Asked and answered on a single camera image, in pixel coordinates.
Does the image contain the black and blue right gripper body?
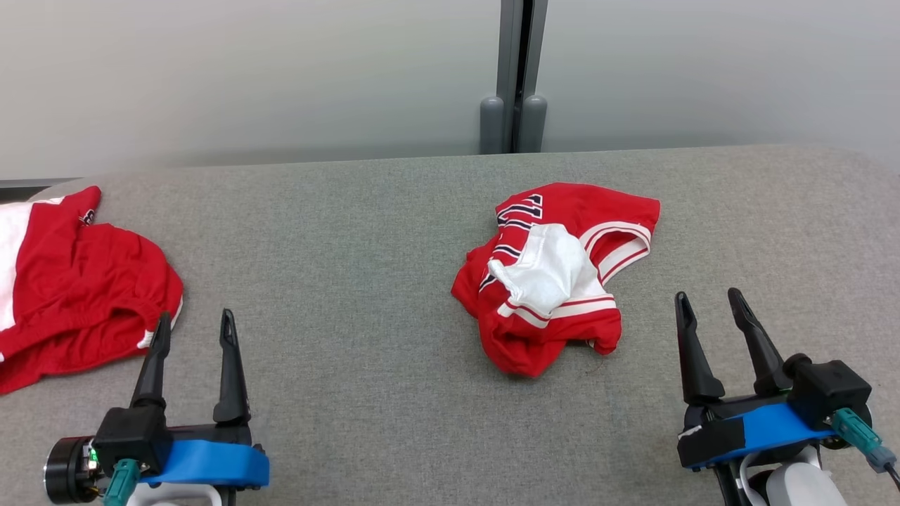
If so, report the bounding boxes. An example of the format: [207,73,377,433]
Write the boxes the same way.
[677,392,841,471]

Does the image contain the teal cable connector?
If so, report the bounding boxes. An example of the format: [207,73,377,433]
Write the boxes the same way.
[831,408,898,473]
[103,458,141,506]

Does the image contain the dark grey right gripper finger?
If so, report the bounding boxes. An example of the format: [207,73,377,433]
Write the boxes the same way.
[674,291,726,406]
[726,287,794,395]

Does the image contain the grey rounded partition foot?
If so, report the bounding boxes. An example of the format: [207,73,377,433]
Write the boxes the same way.
[480,96,506,155]
[519,95,548,153]

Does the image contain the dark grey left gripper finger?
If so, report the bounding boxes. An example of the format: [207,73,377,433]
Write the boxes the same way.
[131,311,173,410]
[213,308,252,424]

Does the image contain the red shorts with white stripe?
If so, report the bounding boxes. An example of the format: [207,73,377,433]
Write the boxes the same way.
[0,186,185,396]

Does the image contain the red and white numbered jersey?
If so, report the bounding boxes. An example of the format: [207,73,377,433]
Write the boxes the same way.
[451,182,662,378]

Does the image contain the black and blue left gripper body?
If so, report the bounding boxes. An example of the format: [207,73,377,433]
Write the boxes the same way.
[44,424,271,505]

